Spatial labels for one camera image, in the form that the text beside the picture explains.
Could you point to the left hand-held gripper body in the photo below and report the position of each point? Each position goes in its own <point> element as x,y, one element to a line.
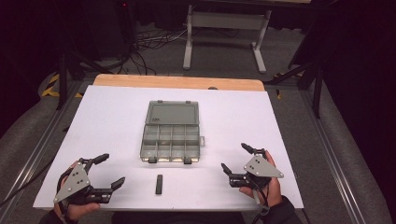
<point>74,182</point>

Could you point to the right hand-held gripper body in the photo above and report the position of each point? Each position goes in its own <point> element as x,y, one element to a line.
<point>261,168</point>

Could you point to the small black rectangular block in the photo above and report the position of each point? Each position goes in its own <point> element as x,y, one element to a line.
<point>159,184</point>

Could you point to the clear grey plastic compartment box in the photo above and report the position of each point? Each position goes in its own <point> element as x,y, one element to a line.
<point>171,143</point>

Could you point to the person's right hand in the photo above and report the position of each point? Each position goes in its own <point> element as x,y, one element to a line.
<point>275,191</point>

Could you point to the person's left hand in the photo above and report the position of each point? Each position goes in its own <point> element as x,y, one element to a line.
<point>79,211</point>

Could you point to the white board sheet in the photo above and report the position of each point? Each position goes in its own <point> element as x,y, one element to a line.
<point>109,124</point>

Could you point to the black metal stand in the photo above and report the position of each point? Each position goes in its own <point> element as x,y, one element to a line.
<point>63,81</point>
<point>317,93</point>

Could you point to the black equipment with red light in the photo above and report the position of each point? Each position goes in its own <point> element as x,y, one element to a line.
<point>120,28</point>

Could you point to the aluminium floor rail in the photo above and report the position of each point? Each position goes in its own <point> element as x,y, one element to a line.
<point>37,149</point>
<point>330,155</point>

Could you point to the white metal desk frame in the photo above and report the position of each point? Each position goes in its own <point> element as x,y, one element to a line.
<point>227,20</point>

